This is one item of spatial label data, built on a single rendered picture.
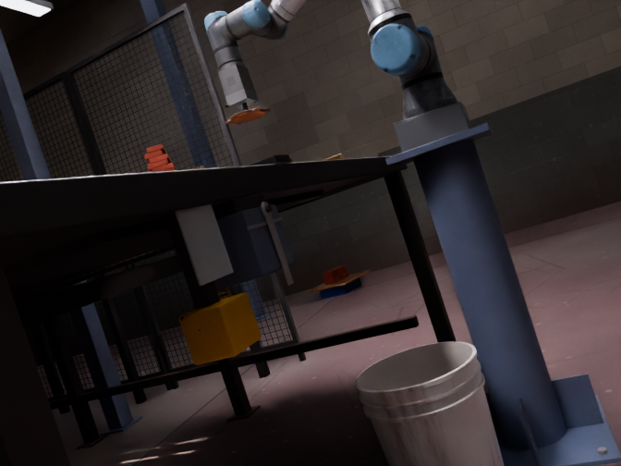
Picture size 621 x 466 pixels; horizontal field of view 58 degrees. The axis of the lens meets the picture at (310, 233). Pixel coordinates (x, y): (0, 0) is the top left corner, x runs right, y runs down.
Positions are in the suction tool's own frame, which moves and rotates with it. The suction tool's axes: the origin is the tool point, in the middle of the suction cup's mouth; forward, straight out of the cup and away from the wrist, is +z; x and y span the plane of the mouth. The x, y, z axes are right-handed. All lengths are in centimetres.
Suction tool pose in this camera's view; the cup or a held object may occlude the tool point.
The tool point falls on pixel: (249, 118)
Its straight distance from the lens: 170.4
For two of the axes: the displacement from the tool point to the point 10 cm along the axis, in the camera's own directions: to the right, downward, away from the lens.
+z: 3.1, 9.5, 0.2
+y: -3.1, 1.2, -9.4
